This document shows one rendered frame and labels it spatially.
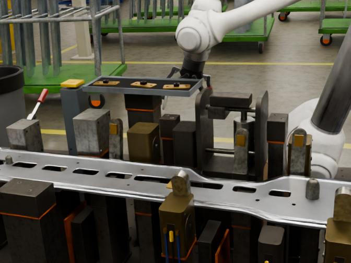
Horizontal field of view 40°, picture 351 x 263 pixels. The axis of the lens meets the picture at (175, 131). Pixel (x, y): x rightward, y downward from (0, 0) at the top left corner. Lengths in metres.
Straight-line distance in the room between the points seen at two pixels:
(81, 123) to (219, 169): 0.43
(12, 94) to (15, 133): 2.33
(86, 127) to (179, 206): 0.51
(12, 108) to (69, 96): 2.31
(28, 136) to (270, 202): 0.83
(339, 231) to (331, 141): 0.62
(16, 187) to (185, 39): 0.62
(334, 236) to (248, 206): 0.25
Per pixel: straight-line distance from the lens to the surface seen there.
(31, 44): 5.69
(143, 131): 1.41
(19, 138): 1.63
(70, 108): 1.71
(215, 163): 1.46
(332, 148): 1.60
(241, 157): 1.34
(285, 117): 1.37
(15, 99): 3.99
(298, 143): 1.32
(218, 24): 1.46
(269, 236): 1.08
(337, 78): 1.52
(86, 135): 1.48
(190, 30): 1.42
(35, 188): 1.27
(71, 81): 1.71
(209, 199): 1.19
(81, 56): 7.84
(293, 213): 1.14
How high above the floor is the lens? 1.58
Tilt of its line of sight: 21 degrees down
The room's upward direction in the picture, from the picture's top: 3 degrees counter-clockwise
